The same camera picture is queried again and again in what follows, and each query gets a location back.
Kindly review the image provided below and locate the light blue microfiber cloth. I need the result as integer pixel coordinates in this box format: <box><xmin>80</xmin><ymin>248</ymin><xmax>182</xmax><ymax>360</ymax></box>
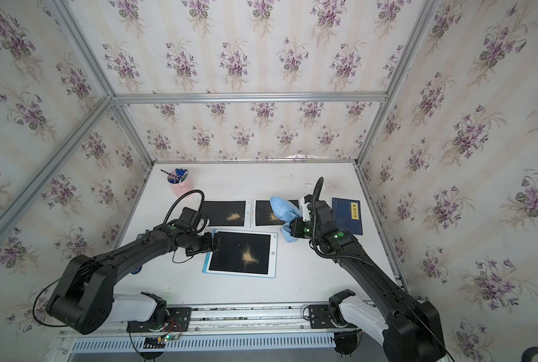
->
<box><xmin>270</xmin><ymin>196</ymin><xmax>302</xmax><ymax>243</ymax></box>

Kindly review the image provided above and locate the blue framed drawing tablet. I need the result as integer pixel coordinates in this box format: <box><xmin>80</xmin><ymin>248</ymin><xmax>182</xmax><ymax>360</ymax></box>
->
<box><xmin>202</xmin><ymin>229</ymin><xmax>278</xmax><ymax>278</ymax></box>

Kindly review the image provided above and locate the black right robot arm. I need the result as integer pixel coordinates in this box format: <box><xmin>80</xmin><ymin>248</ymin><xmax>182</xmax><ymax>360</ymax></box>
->
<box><xmin>290</xmin><ymin>218</ymin><xmax>447</xmax><ymax>361</ymax></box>

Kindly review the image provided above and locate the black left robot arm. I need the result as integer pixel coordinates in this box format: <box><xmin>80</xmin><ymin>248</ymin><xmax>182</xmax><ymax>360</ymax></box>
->
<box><xmin>45</xmin><ymin>223</ymin><xmax>222</xmax><ymax>335</ymax></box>

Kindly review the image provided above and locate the left white framed tablet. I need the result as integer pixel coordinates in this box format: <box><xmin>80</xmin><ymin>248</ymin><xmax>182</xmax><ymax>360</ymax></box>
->
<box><xmin>201</xmin><ymin>201</ymin><xmax>251</xmax><ymax>228</ymax></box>

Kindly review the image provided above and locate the white framed tablet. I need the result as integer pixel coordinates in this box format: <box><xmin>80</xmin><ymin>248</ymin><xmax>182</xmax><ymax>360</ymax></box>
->
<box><xmin>201</xmin><ymin>201</ymin><xmax>251</xmax><ymax>228</ymax></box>
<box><xmin>251</xmin><ymin>199</ymin><xmax>299</xmax><ymax>227</ymax></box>

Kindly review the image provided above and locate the right white framed tablet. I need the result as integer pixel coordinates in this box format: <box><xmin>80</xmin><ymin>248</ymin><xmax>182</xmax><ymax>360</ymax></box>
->
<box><xmin>251</xmin><ymin>199</ymin><xmax>299</xmax><ymax>227</ymax></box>

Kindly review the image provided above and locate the dark blue book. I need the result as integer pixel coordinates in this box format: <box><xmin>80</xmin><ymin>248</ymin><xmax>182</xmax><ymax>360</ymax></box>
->
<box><xmin>332</xmin><ymin>198</ymin><xmax>363</xmax><ymax>235</ymax></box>

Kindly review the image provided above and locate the pink pen cup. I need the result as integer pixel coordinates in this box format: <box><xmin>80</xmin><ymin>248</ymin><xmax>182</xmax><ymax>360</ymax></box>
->
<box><xmin>167</xmin><ymin>176</ymin><xmax>194</xmax><ymax>198</ymax></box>

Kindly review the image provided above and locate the small green circuit board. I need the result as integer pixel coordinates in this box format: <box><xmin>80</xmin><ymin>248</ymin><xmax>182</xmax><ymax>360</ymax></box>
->
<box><xmin>142</xmin><ymin>333</ymin><xmax>181</xmax><ymax>349</ymax></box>

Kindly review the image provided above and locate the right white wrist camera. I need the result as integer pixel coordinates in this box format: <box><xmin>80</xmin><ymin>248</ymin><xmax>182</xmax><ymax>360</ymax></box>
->
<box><xmin>299</xmin><ymin>195</ymin><xmax>313</xmax><ymax>222</ymax></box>

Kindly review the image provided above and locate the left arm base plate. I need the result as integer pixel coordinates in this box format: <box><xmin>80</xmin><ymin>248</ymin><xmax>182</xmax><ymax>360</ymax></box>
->
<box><xmin>126</xmin><ymin>307</ymin><xmax>193</xmax><ymax>334</ymax></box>

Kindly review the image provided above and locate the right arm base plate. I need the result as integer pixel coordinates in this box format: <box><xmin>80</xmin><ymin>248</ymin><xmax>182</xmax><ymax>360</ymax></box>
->
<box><xmin>303</xmin><ymin>304</ymin><xmax>357</xmax><ymax>330</ymax></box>

